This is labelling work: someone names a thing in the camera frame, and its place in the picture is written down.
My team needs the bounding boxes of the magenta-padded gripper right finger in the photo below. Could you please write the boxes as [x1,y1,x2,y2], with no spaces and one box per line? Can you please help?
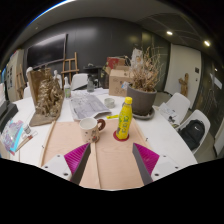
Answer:
[132,142,183,186]

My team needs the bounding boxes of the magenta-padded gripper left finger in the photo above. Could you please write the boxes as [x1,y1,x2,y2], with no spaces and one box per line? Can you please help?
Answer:
[40,143,92,186]

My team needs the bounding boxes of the yellow drink bottle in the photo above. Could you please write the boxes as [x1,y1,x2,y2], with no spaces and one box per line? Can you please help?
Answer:
[115,96,134,140]

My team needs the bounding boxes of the white spotted mug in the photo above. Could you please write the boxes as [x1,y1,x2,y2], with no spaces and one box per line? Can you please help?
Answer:
[78,116,107,144]

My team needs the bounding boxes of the flat round red coaster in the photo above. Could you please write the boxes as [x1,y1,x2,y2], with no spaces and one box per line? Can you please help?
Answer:
[112,129,130,142]

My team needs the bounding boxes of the grey plant saucer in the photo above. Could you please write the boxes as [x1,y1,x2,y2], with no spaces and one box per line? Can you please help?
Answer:
[132,106,156,121]

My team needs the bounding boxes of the white paper stack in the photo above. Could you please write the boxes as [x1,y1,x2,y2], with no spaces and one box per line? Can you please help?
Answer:
[158,101,180,128]

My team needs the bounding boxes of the black backpack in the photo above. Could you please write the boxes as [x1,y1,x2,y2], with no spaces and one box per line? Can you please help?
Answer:
[178,119,206,151]

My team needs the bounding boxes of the newspaper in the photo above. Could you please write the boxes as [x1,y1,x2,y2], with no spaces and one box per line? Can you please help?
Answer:
[68,91,113,122]

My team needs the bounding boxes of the small white-lidded jar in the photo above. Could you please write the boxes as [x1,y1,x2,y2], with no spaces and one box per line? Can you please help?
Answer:
[23,123,32,135]

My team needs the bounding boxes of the dried plant in grey pot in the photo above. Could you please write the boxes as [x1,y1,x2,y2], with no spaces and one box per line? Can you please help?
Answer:
[125,46,164,117]

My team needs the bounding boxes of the brown golden relief sculpture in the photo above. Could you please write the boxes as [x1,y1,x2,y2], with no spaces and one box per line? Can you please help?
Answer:
[27,67,65,127]

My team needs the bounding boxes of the small pale cup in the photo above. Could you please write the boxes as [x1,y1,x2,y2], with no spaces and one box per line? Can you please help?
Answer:
[104,97,116,109]

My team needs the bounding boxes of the white chair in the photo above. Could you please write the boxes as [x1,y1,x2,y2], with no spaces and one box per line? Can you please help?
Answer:
[165,92,192,126]
[22,85,33,99]
[70,73,89,91]
[178,109,212,154]

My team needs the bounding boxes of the purple and teal paintings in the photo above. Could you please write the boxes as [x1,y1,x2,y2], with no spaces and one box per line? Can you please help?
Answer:
[0,119,25,156]

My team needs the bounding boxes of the clear spray bottle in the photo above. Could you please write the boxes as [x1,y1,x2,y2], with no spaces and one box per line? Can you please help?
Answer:
[63,76,72,99]

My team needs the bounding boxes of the clear glass bottle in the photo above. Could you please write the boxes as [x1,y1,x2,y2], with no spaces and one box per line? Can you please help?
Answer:
[86,74,96,93]

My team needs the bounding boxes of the black foam block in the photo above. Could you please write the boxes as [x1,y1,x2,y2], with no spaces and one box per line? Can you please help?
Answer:
[0,99,19,133]

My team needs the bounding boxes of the white plaster bust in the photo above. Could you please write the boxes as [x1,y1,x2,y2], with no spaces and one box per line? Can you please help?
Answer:
[53,69,63,89]

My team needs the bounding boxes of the wooden figure sculpture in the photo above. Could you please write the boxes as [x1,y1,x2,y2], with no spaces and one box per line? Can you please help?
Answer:
[178,72,190,98]

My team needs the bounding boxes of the cardboard box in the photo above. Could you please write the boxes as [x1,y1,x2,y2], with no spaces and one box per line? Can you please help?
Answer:
[108,65,134,98]

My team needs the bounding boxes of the wooden easel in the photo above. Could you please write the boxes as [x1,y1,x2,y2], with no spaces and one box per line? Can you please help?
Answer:
[15,64,28,99]
[61,51,80,84]

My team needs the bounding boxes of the white display cabinet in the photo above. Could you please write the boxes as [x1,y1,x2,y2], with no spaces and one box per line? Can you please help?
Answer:
[5,49,25,103]

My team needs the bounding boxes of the red box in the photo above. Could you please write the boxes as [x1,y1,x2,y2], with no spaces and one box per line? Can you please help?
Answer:
[105,56,127,70]

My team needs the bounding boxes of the round ceiling spotlights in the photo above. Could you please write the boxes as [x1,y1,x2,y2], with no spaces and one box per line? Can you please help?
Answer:
[165,30,212,48]

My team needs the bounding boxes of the long white ceiling light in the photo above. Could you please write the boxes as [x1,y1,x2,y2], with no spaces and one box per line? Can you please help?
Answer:
[26,0,76,28]

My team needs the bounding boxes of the black wall screen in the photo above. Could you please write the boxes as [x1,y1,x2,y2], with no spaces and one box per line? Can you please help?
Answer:
[26,33,68,68]

